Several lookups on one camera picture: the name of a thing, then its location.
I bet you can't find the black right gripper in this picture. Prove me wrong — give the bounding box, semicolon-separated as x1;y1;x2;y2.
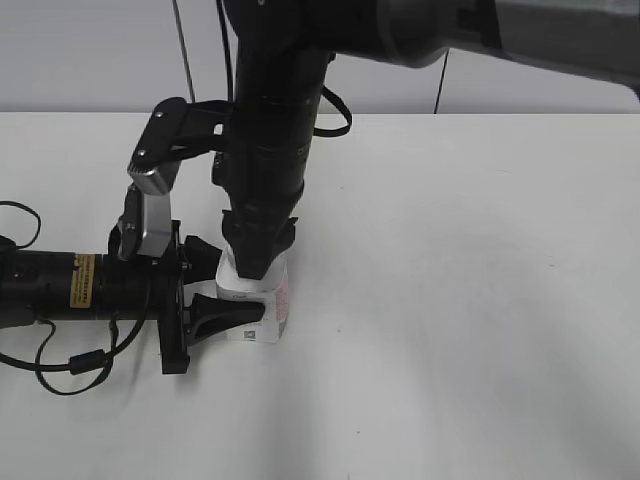
212;99;313;280

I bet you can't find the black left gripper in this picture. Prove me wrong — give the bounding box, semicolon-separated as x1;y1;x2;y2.
152;220;264;375

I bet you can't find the white yili changqing bottle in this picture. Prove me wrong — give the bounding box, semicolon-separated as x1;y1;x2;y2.
215;246;289;343

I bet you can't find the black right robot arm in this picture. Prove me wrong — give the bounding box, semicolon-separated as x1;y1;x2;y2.
216;1;639;279

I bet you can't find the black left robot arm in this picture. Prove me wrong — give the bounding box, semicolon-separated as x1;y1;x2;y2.
1;221;265;375

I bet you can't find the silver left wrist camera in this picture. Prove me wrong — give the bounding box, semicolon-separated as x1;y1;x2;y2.
117;167;172;260

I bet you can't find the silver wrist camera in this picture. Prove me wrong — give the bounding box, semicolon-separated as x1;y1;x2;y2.
127;97;232;196
117;167;172;260

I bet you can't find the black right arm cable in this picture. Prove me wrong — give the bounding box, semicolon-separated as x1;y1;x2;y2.
312;84;352;139

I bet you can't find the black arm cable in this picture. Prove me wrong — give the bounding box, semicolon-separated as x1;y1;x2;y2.
312;84;352;139
0;200;151;396

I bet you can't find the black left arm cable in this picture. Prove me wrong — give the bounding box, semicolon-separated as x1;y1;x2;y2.
0;200;151;396

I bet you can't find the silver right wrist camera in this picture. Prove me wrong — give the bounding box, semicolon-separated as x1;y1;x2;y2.
127;97;232;196

